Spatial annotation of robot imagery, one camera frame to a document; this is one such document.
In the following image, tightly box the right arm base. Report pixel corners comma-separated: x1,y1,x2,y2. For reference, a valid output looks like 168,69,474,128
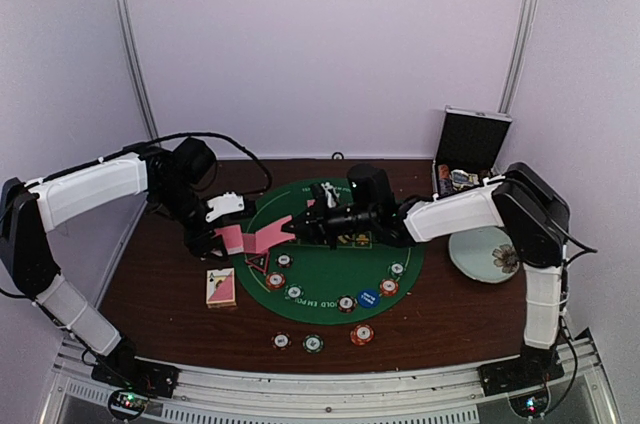
478,357,565,396

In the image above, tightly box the aluminium front rail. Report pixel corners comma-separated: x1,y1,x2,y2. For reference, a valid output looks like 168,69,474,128
39,333,621,424

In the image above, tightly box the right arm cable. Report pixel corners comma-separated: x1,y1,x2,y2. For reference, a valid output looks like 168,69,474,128
559,218,599,265

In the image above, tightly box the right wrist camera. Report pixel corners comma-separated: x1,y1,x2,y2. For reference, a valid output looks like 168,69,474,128
321,182,339,208

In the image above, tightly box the black red all-in triangle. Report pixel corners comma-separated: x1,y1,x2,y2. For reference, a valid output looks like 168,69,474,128
245,252,270,275

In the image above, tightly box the aluminium poker chip case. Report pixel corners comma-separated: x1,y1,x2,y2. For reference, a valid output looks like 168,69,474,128
432,106,512,197

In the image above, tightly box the blue small blind button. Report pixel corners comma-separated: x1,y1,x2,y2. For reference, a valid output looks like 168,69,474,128
357,289,381,309

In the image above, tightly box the brown poker chip stack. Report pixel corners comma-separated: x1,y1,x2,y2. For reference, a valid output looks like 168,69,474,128
271,332,291,350

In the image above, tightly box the red chip pile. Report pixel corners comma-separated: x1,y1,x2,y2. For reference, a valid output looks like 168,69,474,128
265,272,286,290

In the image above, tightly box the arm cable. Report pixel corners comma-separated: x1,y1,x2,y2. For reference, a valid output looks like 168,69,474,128
559,218,599,265
99,131,274,195

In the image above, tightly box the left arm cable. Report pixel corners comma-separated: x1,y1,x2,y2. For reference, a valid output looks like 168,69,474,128
99,131,274,195

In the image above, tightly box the pale green ceramic plate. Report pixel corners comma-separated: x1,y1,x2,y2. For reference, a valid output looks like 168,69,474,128
448,227,520,284

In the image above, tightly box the right aluminium frame post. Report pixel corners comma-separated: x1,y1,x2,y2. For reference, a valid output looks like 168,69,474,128
498,0,539,114

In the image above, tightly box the orange-red poker chip stack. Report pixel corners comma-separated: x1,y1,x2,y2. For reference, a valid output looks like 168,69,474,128
350,324,375,346

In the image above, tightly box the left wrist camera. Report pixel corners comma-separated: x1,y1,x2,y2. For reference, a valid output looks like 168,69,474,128
205,192,245,223

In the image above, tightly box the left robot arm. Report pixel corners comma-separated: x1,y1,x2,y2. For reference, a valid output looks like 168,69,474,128
1,133,255,388

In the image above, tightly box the left aluminium frame post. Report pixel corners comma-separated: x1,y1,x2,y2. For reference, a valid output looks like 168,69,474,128
114,0,160,140

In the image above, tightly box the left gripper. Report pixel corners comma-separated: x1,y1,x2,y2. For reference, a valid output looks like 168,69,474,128
153,180,229,262

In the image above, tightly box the red five poker chip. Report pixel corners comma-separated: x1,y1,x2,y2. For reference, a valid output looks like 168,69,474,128
379,279,399,297

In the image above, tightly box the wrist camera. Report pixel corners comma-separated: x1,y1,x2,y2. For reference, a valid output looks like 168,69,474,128
321,182,339,208
205,192,245,223

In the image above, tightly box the green chip seat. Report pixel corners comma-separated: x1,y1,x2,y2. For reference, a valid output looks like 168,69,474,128
389,262,405,277

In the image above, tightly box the single red-backed card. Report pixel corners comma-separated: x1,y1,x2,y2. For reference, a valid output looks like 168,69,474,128
242,233,260,254

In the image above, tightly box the card deck box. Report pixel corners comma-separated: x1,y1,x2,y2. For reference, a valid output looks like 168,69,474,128
205,268,237,309

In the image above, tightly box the green poker chip stack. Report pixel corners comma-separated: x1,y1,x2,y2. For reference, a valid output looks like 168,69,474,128
302,334,324,353

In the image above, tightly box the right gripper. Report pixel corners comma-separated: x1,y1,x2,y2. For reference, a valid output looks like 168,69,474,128
283,193,378,249

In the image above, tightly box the red-backed card deck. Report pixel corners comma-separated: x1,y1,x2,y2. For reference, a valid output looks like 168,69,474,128
216,224,244,255

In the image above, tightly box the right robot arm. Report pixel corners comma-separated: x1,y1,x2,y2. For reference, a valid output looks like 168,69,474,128
282,162,570,386

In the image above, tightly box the aluminium frame post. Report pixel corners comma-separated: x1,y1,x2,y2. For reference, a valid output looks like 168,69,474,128
114,0,160,140
498,0,539,114

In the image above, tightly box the round green poker mat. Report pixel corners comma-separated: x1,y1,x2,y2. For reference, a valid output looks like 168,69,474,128
230,179,426,327

